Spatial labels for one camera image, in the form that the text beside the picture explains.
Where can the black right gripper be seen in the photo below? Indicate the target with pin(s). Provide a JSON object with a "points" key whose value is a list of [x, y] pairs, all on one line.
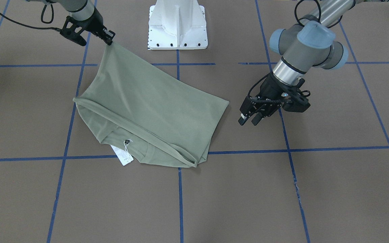
{"points": [[93, 24]]}

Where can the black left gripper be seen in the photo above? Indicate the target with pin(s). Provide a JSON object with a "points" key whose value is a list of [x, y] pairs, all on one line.
{"points": [[269, 88]]}

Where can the olive green long-sleeve shirt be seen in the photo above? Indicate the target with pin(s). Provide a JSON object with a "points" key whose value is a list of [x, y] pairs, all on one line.
{"points": [[159, 119]]}

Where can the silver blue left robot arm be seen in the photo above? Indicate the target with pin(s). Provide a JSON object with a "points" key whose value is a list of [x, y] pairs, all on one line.
{"points": [[308, 43]]}

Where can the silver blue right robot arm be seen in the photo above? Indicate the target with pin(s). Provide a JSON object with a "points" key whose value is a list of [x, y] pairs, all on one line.
{"points": [[83, 16]]}

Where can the white paper hang tag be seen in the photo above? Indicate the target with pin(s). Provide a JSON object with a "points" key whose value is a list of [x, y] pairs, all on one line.
{"points": [[123, 153]]}

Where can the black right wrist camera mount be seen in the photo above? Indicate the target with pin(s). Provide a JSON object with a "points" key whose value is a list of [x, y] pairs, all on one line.
{"points": [[73, 29]]}

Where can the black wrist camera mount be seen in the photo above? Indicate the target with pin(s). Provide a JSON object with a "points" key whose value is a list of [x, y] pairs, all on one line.
{"points": [[73, 29], [297, 100]]}

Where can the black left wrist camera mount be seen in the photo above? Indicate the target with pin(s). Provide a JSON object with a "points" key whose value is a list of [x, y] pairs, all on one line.
{"points": [[297, 100]]}

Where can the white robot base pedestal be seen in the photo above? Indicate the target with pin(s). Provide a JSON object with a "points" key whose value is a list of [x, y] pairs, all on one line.
{"points": [[177, 25]]}

